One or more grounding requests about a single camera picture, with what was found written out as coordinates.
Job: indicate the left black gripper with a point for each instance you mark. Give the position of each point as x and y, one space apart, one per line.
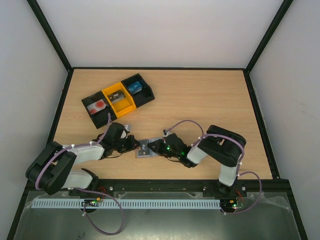
131 146

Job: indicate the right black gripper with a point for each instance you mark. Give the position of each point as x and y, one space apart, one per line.
160 146

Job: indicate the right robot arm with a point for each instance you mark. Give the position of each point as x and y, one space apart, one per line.
222 145

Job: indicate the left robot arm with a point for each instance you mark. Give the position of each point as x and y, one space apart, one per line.
52 171

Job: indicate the black VIP card stack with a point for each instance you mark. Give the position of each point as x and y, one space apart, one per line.
116 96

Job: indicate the white red card stack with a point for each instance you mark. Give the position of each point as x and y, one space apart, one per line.
97 106

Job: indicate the blue card stack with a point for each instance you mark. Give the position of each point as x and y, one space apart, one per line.
134 87

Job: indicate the yellow middle bin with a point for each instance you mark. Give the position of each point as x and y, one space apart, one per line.
122 107

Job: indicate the left black bin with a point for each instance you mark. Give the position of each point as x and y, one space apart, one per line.
101 118

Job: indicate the black bin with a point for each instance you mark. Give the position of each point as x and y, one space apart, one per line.
143 97
101 118

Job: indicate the right black bin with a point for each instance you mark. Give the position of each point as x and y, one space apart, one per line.
143 97

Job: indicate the grey metal front plate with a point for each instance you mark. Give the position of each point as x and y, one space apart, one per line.
257 218

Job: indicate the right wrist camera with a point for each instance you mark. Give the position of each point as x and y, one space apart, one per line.
166 132

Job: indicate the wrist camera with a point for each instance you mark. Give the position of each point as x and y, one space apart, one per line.
166 132
126 131

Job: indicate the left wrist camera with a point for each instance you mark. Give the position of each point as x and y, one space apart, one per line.
126 131

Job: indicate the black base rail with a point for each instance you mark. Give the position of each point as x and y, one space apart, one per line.
206 188

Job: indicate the black enclosure frame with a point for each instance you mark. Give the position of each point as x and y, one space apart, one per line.
281 12

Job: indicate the light blue cable duct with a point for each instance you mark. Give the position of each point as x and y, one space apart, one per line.
130 204

